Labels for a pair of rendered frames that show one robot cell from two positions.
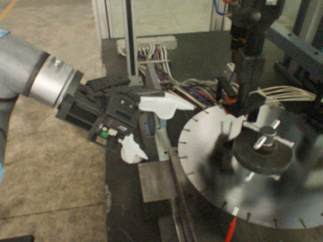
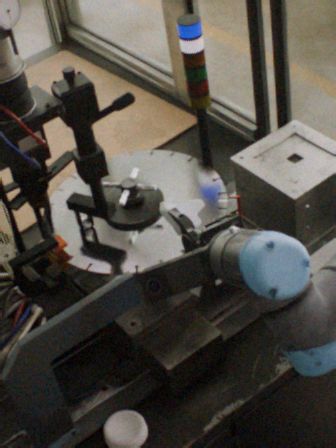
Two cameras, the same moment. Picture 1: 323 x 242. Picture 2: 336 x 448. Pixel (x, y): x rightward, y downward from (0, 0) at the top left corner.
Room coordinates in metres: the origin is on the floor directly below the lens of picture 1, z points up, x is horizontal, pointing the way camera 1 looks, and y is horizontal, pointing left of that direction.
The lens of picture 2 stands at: (0.69, 0.82, 1.82)
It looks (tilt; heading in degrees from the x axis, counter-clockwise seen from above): 41 degrees down; 250
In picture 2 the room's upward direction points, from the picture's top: 11 degrees counter-clockwise
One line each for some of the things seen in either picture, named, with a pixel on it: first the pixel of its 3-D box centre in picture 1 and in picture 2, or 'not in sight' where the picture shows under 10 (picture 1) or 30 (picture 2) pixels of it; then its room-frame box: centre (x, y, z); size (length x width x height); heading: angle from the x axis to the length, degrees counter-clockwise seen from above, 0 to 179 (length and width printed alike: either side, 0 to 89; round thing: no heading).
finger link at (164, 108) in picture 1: (166, 108); (185, 209); (0.36, -0.01, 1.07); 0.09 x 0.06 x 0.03; 89
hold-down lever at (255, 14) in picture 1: (256, 11); (104, 104); (0.40, -0.14, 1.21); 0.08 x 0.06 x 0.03; 10
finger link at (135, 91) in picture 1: (139, 99); (186, 230); (0.38, 0.04, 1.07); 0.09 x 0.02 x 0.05; 89
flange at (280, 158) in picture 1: (263, 146); (132, 200); (0.38, -0.20, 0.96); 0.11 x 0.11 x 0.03
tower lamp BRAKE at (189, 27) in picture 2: not in sight; (189, 26); (0.13, -0.39, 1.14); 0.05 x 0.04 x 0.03; 100
